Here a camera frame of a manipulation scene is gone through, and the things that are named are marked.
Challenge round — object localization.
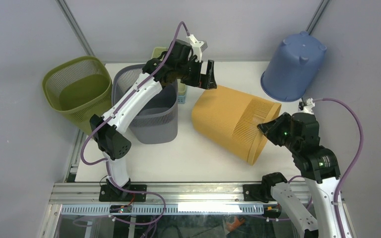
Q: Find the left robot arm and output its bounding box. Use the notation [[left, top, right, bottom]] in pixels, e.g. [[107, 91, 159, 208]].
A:
[[89, 36, 217, 201]]

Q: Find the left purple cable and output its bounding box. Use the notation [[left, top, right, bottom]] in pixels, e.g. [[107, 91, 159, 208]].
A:
[[80, 21, 191, 166]]

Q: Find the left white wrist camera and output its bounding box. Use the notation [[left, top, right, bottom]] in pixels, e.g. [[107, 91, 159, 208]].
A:
[[187, 34, 208, 61]]

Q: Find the white slotted cable duct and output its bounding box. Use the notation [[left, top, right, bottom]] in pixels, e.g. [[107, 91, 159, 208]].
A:
[[61, 202, 263, 216]]

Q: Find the olive green mesh basket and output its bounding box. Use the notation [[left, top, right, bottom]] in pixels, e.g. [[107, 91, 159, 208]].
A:
[[42, 56, 112, 135]]

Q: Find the grey mesh basket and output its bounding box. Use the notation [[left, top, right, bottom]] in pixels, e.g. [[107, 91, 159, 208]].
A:
[[112, 64, 178, 144]]

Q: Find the aluminium mounting rail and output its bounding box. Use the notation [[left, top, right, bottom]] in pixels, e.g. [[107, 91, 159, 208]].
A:
[[49, 182, 319, 206]]

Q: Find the orange mesh basket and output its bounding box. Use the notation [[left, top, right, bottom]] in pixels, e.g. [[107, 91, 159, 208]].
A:
[[191, 85, 282, 166]]

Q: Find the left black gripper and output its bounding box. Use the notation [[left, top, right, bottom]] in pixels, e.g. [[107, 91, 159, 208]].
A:
[[176, 58, 216, 90]]

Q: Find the blue plastic bucket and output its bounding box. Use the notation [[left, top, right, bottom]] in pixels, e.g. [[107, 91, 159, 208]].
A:
[[260, 31, 327, 102]]

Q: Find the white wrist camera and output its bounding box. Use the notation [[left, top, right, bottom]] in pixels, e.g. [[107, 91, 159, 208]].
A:
[[298, 98, 316, 115], [187, 34, 208, 61]]

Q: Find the light blue crate underneath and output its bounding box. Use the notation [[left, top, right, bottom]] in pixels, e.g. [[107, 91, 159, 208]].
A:
[[178, 83, 187, 104]]

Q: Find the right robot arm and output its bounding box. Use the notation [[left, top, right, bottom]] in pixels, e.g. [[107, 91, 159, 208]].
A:
[[249, 113, 353, 238]]

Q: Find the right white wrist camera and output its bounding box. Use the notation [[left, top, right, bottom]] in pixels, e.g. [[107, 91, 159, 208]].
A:
[[298, 98, 316, 115]]

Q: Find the light green shallow crate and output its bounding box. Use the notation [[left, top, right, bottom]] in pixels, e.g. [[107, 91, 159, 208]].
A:
[[151, 47, 170, 62]]

